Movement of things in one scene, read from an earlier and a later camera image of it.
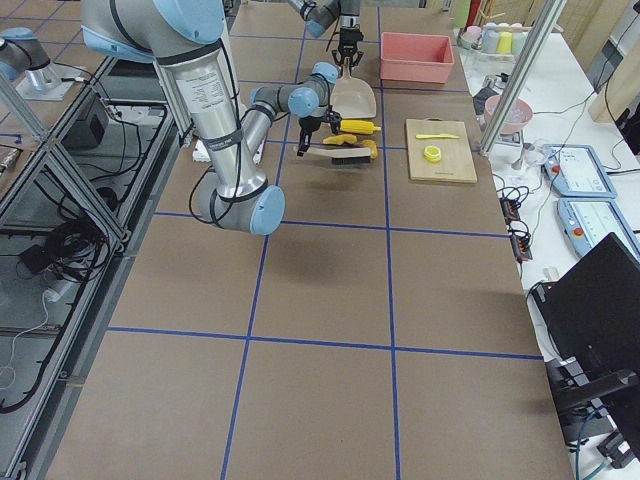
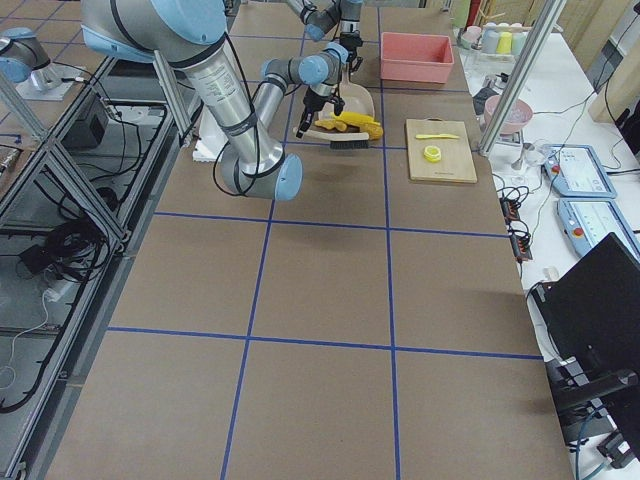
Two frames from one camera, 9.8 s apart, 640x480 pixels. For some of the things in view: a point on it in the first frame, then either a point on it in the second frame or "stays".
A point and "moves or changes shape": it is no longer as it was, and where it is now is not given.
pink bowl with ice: [519, 117] stays
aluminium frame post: [546, 26] stays
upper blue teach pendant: [576, 172] stays
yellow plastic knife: [435, 136] stays
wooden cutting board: [439, 150] stays
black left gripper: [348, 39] stays
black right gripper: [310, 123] to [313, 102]
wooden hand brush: [338, 155] to [339, 140]
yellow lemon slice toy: [432, 153] stays
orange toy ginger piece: [341, 139] moves or changes shape
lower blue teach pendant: [585, 222] stays
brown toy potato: [374, 149] to [375, 132]
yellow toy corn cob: [358, 126] moves or changes shape
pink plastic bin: [416, 57] stays
